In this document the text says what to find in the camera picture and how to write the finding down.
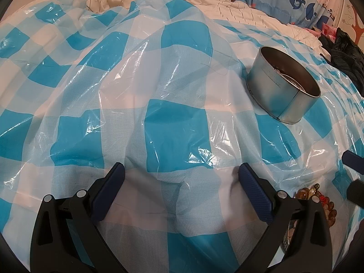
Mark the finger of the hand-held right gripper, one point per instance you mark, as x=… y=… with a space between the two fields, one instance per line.
x=357 y=192
x=354 y=162

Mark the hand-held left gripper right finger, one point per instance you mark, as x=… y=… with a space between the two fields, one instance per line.
x=254 y=187

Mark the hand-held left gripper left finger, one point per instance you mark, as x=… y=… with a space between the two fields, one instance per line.
x=109 y=184

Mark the round metal tin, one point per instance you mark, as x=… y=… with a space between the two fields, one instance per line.
x=281 y=99

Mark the blue checkered plastic sheet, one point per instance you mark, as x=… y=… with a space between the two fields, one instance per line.
x=142 y=105

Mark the dark clothing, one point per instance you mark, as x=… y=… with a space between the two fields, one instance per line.
x=345 y=51

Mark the pink cloth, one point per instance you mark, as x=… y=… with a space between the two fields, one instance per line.
x=324 y=31

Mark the white grid-pattern quilt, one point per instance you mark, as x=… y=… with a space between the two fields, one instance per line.
x=241 y=8

